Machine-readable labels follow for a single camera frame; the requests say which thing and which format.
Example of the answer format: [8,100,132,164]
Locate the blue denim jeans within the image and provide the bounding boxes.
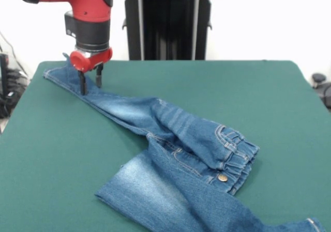
[42,52,326,232]

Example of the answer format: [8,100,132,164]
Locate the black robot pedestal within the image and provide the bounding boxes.
[113,0,224,61]

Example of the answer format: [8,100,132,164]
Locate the dark green table cloth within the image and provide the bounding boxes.
[0,59,331,232]

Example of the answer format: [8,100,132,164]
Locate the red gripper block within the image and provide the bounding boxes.
[70,47,114,96]

